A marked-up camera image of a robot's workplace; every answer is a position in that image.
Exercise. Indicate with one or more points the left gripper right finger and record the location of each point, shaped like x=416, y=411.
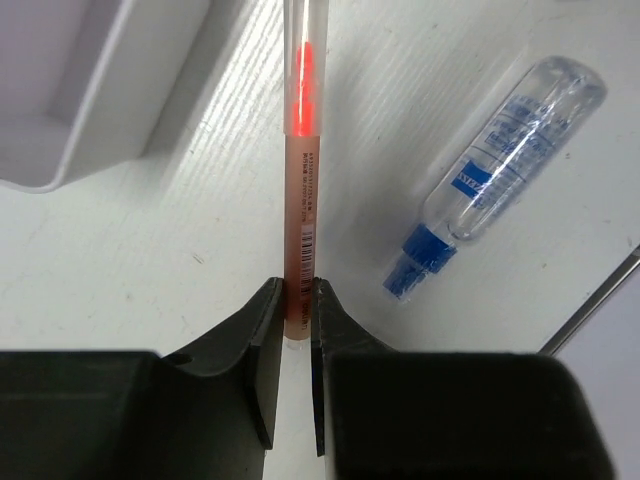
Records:
x=380, y=413

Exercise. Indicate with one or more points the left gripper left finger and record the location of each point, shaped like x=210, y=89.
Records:
x=205, y=411

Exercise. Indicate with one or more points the blue clear spray bottle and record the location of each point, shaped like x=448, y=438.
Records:
x=533, y=123

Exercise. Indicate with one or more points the left white compartment organizer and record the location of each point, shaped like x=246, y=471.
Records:
x=83, y=83

